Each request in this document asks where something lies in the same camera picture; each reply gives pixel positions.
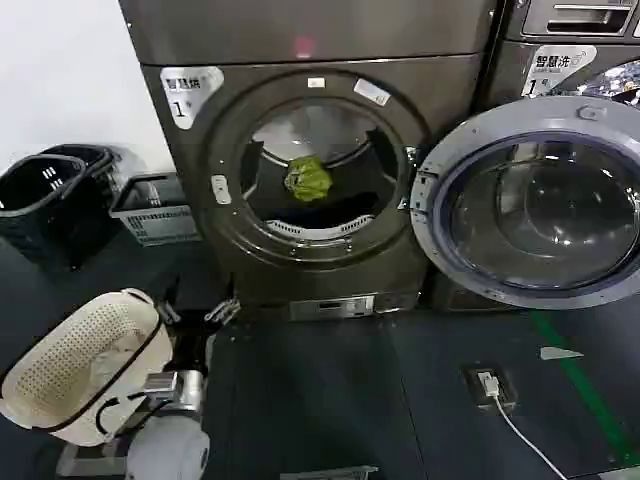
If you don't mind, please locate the grey dryer with closed door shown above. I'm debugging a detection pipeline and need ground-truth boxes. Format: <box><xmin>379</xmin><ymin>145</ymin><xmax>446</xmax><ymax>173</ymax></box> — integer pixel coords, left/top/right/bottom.
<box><xmin>480</xmin><ymin>0</ymin><xmax>640</xmax><ymax>109</ymax></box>

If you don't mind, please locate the pale garment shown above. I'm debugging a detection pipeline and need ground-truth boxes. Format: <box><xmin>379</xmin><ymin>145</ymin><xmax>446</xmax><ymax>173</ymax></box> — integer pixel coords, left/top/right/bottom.
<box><xmin>92</xmin><ymin>344</ymin><xmax>166</xmax><ymax>401</ymax></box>

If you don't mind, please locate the dark garment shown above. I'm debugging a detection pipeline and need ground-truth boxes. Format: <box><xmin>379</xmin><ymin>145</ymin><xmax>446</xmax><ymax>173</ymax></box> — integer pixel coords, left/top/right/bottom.
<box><xmin>248</xmin><ymin>188</ymin><xmax>382</xmax><ymax>227</ymax></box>

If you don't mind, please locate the grey floor tape piece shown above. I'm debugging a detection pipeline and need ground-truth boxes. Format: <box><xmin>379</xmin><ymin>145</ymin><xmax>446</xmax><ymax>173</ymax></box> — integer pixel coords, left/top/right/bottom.
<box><xmin>539</xmin><ymin>345</ymin><xmax>585</xmax><ymax>362</ymax></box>

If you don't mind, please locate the large black laundry basket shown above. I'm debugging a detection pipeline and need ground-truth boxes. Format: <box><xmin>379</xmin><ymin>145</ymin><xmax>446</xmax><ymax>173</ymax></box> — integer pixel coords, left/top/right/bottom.
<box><xmin>0</xmin><ymin>154</ymin><xmax>109</xmax><ymax>272</ymax></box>

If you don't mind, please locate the grey slatted laundry basket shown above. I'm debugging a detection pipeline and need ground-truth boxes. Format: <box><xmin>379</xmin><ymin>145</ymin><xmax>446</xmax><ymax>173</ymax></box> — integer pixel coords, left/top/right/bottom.
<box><xmin>108</xmin><ymin>174</ymin><xmax>202</xmax><ymax>247</ymax></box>

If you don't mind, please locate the round glass dryer door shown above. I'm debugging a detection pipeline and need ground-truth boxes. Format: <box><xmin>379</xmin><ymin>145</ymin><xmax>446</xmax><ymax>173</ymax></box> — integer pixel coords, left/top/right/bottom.
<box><xmin>408</xmin><ymin>94</ymin><xmax>640</xmax><ymax>311</ymax></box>

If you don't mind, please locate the green crumpled garment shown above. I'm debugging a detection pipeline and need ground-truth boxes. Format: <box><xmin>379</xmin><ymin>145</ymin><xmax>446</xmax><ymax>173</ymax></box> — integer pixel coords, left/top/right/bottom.
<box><xmin>283</xmin><ymin>155</ymin><xmax>334</xmax><ymax>204</ymax></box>

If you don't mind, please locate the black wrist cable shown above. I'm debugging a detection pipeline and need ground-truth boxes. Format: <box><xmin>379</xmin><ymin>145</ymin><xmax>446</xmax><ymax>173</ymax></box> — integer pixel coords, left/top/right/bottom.
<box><xmin>96</xmin><ymin>391</ymin><xmax>154</xmax><ymax>437</ymax></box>

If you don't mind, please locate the white plug adapter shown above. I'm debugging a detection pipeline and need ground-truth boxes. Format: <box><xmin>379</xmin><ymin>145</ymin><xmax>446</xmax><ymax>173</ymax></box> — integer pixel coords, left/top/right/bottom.
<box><xmin>477</xmin><ymin>370</ymin><xmax>502</xmax><ymax>399</ymax></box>

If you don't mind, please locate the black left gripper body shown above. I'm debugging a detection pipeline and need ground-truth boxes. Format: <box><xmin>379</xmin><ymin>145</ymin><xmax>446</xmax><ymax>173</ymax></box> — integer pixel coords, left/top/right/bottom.
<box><xmin>171</xmin><ymin>319</ymin><xmax>217</xmax><ymax>375</ymax></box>

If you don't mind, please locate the white perforated laundry basket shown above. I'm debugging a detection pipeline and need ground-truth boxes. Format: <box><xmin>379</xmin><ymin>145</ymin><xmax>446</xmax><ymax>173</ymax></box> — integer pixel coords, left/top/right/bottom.
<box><xmin>0</xmin><ymin>287</ymin><xmax>175</xmax><ymax>447</ymax></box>

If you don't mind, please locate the white number sticker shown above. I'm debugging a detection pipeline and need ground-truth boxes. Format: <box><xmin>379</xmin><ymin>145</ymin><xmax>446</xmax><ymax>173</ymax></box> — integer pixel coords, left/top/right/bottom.
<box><xmin>522</xmin><ymin>44</ymin><xmax>599</xmax><ymax>98</ymax></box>
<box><xmin>159</xmin><ymin>66</ymin><xmax>225</xmax><ymax>131</ymax></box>

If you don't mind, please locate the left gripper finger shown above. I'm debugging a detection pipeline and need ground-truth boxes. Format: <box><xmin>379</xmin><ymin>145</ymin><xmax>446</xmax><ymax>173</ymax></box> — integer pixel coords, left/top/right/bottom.
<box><xmin>155</xmin><ymin>279</ymin><xmax>182</xmax><ymax>329</ymax></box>
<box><xmin>203</xmin><ymin>297</ymin><xmax>241</xmax><ymax>325</ymax></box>

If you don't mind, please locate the grey dryer with open drum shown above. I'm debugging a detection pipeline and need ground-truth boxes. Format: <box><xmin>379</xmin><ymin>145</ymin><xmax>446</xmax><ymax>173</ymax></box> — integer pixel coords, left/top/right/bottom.
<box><xmin>118</xmin><ymin>0</ymin><xmax>506</xmax><ymax>324</ymax></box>

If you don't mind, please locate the white power cable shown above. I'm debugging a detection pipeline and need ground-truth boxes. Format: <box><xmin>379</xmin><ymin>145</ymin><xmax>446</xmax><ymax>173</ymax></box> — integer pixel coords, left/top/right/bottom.
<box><xmin>492</xmin><ymin>394</ymin><xmax>569</xmax><ymax>480</ymax></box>

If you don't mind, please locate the black floor socket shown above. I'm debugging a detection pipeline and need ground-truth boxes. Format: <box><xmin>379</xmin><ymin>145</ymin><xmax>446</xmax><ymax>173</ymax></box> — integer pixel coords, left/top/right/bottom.
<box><xmin>462</xmin><ymin>364</ymin><xmax>519</xmax><ymax>409</ymax></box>

